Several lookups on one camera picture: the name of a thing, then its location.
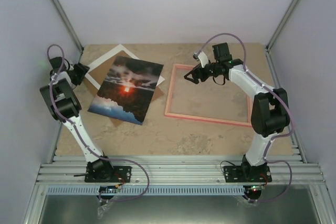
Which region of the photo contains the white mat brown backing board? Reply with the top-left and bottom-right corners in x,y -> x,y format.
89,58 -> 165,128

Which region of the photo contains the white mat border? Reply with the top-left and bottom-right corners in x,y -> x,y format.
85,43 -> 166,91

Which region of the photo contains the sunset landscape photo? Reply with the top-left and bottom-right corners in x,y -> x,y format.
88,55 -> 165,126

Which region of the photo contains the pink picture frame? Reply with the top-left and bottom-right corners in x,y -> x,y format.
164,63 -> 253,127

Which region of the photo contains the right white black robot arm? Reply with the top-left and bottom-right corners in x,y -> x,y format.
184,43 -> 290,182

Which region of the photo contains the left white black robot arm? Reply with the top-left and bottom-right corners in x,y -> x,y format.
40,57 -> 115,183

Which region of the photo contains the left circuit board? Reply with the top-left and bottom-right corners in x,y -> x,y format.
98,184 -> 123,194

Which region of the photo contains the circuit board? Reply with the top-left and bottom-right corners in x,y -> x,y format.
246,184 -> 265,191
98,184 -> 123,194

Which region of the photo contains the right circuit board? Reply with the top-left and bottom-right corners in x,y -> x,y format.
246,184 -> 265,191

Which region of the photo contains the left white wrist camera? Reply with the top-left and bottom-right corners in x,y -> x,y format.
65,59 -> 74,71

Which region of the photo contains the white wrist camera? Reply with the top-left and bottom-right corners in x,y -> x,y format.
193,51 -> 209,68
65,59 -> 74,71

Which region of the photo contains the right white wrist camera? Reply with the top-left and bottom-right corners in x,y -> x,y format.
193,51 -> 209,68

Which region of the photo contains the aluminium rail platform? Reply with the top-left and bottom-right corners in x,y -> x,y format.
36,154 -> 325,185

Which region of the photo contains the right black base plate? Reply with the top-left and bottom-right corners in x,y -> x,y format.
223,166 -> 272,183

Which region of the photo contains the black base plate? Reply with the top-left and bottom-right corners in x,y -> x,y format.
223,166 -> 272,183
84,166 -> 131,183

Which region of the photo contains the left aluminium corner post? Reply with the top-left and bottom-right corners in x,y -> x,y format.
50,0 -> 84,55

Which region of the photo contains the aluminium corner post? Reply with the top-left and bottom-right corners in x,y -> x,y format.
264,0 -> 318,54
50,0 -> 84,55

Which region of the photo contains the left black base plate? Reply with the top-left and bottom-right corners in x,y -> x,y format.
84,166 -> 131,183

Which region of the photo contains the blue slotted cable duct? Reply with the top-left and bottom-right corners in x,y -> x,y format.
46,185 -> 245,196

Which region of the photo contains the right aluminium corner post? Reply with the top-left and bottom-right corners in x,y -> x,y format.
264,0 -> 318,54

